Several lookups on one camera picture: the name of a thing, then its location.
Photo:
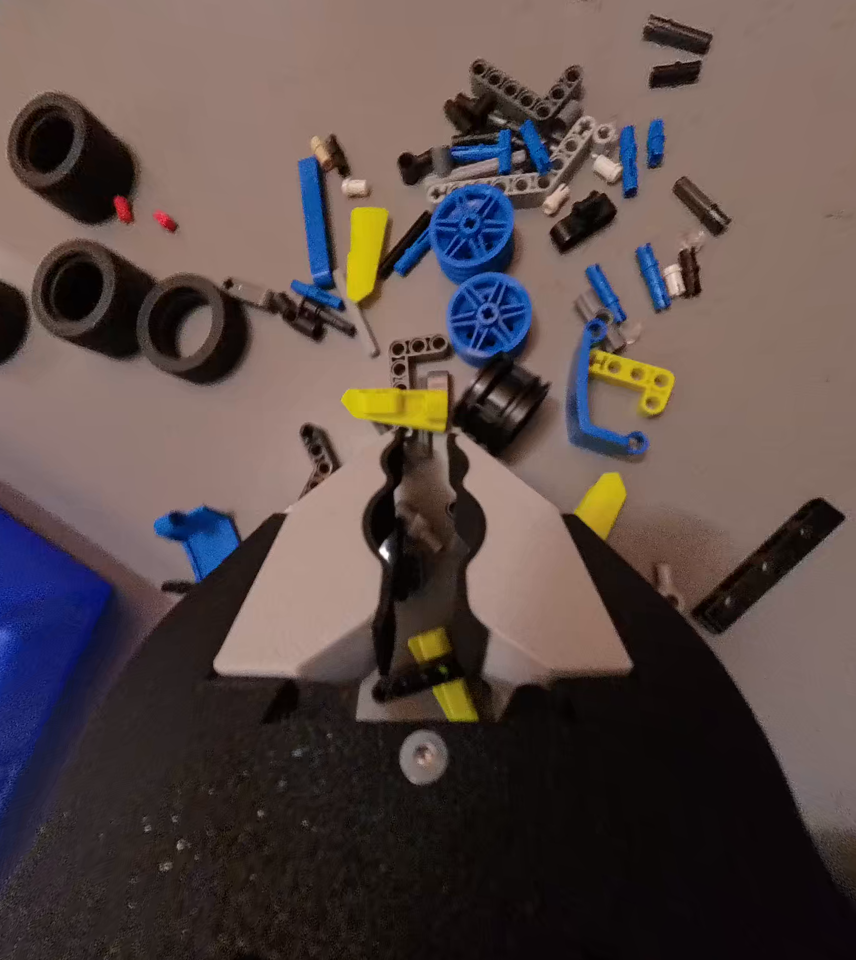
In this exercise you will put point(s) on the yellow lego panel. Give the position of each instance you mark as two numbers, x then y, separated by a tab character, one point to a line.
398	409
600	506
365	255

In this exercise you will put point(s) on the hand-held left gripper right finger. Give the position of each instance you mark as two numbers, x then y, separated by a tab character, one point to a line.
548	600

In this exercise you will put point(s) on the yellow L-shaped lego beam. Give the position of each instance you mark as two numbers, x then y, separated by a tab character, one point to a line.
656	386

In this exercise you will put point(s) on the pile of small lego pieces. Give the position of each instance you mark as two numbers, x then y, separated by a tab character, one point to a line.
518	94

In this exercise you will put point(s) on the black lego wheel rim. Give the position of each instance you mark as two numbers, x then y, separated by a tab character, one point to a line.
503	405

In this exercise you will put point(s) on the black bent lego beam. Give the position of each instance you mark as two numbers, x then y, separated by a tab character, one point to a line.
320	457

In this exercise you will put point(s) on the blue lego panel piece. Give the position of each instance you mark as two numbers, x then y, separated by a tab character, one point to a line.
207	540

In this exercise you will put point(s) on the long black lego beam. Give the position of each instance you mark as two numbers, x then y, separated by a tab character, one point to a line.
769	566

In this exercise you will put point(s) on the small grey lego connector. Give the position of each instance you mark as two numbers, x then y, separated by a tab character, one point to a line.
667	583

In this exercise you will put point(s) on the blue lego wheel rim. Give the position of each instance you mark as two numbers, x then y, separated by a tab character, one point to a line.
489	315
473	232

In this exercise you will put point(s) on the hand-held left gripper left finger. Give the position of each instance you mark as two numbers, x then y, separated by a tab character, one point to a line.
300	600

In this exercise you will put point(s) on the small red lego piece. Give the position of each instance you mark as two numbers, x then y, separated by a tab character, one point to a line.
165	221
123	209

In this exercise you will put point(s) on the dark L-shaped lego beam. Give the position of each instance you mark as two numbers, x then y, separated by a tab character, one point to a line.
401	364

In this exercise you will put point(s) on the black and yellow lego subassembly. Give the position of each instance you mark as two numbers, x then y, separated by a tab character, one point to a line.
431	649

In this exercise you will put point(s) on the small black lego pin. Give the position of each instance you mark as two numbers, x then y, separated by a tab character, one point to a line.
177	586

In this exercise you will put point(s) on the blue curved lego arch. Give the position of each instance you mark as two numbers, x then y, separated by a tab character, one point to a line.
579	397

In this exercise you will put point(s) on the long blue lego beam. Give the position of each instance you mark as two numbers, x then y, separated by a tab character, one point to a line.
315	225

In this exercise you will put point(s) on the blue storage bin with label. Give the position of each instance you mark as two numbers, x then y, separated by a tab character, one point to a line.
15	675

